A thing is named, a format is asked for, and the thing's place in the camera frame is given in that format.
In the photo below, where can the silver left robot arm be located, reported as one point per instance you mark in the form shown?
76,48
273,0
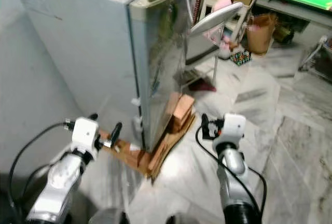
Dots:
62,180

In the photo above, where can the white shelf rack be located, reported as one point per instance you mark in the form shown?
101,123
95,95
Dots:
238,27

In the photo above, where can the dark robot right leg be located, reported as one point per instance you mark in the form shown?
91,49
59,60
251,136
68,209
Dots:
180,220

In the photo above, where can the grey robot left leg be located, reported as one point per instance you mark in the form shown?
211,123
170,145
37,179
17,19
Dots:
108,216

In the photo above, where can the grey metal frame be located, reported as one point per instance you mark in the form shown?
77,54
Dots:
314,55

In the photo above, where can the dark red cloth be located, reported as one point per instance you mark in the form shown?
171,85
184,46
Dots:
202,85

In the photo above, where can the brown cardboard sheet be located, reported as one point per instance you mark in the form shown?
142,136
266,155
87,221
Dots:
174,143

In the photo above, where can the white folding chair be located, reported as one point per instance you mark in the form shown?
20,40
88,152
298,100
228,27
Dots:
217,17

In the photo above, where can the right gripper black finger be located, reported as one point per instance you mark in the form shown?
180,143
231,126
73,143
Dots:
204,122

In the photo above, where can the colourful patterned small box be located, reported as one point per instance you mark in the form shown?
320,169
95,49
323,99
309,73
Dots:
240,58

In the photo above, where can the brown paper bag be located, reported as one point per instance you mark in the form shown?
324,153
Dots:
261,34

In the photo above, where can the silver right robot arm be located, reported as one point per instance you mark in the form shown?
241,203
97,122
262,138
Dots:
231,167

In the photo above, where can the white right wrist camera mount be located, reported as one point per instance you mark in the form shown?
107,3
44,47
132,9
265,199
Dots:
233,126

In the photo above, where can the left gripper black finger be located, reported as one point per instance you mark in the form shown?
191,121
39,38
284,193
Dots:
116,132
93,116

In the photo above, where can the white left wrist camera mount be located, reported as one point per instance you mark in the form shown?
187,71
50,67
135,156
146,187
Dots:
85,130

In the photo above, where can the silver fridge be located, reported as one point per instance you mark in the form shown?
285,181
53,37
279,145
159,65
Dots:
83,42

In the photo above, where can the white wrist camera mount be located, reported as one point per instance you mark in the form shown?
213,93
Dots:
85,130
233,126

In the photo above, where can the clear plastic bottle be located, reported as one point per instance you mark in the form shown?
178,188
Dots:
224,52

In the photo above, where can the dark desk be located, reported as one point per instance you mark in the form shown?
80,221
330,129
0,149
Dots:
298,12

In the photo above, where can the pink soft item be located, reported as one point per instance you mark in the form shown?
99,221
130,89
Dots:
221,4

